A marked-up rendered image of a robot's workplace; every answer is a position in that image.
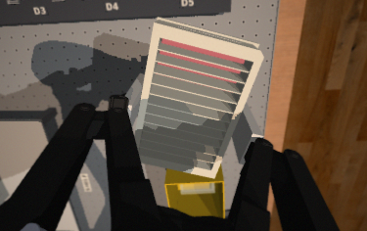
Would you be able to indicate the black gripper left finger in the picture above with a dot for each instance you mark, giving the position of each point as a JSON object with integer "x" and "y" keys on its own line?
{"x": 39, "y": 201}

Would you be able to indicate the yellow waste bin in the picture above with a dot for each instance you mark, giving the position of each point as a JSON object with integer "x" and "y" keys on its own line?
{"x": 195, "y": 204}

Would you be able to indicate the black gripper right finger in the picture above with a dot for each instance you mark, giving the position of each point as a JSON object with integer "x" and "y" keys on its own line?
{"x": 298, "y": 200}

